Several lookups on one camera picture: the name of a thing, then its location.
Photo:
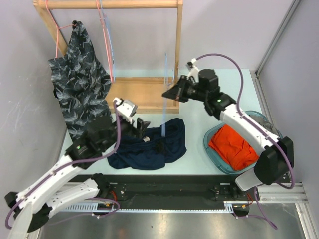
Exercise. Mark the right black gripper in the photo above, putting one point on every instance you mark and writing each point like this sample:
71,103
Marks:
178,92

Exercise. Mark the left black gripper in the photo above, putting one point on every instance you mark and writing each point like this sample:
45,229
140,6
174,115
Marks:
140,126

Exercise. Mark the navy blue shorts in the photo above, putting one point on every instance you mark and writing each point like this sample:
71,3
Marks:
153,151

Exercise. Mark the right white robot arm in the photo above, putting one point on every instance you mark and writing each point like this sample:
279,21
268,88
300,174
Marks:
276,155

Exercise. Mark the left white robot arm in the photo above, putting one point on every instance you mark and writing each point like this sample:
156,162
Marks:
45,196

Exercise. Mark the dark leaf-pattern shorts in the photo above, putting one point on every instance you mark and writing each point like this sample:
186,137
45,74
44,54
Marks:
80,81

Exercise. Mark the orange shorts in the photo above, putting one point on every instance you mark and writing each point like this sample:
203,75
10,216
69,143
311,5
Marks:
233,149

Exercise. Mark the grey shorts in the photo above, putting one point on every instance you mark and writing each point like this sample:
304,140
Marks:
265,124

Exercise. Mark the pink hanger holding patterned shorts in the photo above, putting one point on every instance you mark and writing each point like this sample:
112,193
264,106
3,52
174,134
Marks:
58,28

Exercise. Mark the wooden clothes rack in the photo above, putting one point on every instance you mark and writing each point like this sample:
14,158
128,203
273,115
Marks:
144,91

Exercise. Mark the teal plastic basket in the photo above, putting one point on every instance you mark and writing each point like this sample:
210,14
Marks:
214,156

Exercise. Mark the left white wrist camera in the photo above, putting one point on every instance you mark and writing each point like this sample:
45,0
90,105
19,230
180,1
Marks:
125,108

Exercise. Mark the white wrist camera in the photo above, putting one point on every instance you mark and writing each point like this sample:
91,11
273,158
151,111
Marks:
193,70
125,108

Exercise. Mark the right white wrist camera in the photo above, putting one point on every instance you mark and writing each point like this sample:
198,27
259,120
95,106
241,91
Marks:
193,70

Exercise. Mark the light blue wire hanger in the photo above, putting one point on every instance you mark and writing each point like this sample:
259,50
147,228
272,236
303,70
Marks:
110,42

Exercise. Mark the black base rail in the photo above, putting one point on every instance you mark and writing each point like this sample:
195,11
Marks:
177,193

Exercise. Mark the pink wire hanger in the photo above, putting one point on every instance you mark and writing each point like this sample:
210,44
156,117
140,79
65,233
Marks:
106,39

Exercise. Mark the aluminium frame post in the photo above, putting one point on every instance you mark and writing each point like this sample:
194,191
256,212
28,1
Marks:
278,34

